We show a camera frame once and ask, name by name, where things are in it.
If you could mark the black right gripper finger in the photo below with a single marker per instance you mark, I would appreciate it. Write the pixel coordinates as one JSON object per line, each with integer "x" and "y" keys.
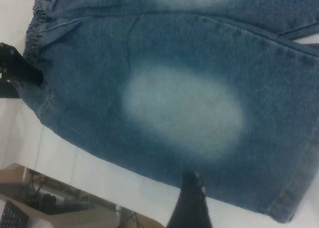
{"x": 22, "y": 68}
{"x": 192, "y": 205}
{"x": 10, "y": 90}

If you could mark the blue denim jeans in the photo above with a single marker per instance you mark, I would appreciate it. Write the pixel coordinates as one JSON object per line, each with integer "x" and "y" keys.
{"x": 174, "y": 63}

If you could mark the blue plastic crate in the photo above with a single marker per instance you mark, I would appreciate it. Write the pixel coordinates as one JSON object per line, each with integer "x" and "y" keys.
{"x": 12, "y": 215}

